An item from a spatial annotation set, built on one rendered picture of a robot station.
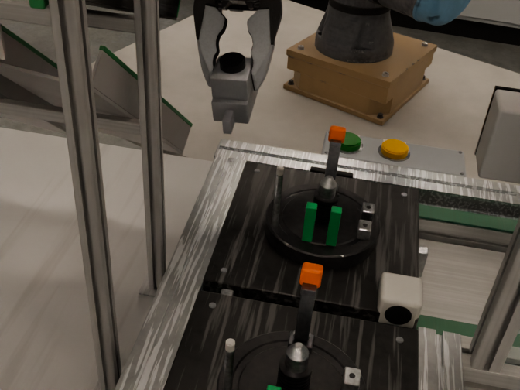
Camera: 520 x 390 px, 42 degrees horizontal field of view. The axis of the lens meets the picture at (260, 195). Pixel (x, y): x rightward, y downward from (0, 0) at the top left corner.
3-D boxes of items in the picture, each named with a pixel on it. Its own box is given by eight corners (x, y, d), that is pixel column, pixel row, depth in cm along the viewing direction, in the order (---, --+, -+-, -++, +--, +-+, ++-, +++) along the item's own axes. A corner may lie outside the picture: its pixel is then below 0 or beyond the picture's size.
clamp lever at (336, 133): (321, 182, 87) (330, 124, 85) (336, 185, 87) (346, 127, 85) (319, 189, 84) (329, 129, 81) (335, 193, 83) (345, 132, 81)
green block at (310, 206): (302, 234, 80) (307, 200, 77) (313, 236, 80) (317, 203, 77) (301, 241, 79) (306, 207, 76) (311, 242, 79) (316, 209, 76)
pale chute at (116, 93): (97, 131, 95) (107, 101, 95) (183, 155, 92) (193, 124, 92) (-25, 59, 68) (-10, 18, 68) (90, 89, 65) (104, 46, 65)
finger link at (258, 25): (285, 88, 84) (275, 12, 83) (278, 87, 78) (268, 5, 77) (260, 91, 85) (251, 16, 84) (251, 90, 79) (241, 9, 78)
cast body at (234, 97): (224, 88, 86) (219, 41, 81) (258, 91, 85) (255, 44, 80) (209, 132, 80) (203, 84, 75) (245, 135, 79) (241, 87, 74)
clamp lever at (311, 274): (292, 331, 67) (303, 260, 65) (312, 335, 67) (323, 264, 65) (288, 349, 64) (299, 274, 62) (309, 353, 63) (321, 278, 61)
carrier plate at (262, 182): (244, 172, 96) (245, 159, 94) (415, 200, 93) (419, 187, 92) (202, 292, 77) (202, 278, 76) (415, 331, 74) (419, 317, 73)
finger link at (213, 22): (220, 88, 85) (241, 16, 84) (210, 87, 79) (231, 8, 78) (197, 81, 86) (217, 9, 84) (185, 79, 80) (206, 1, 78)
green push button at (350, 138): (333, 140, 103) (336, 129, 102) (360, 144, 103) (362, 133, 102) (331, 155, 100) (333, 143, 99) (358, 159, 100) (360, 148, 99)
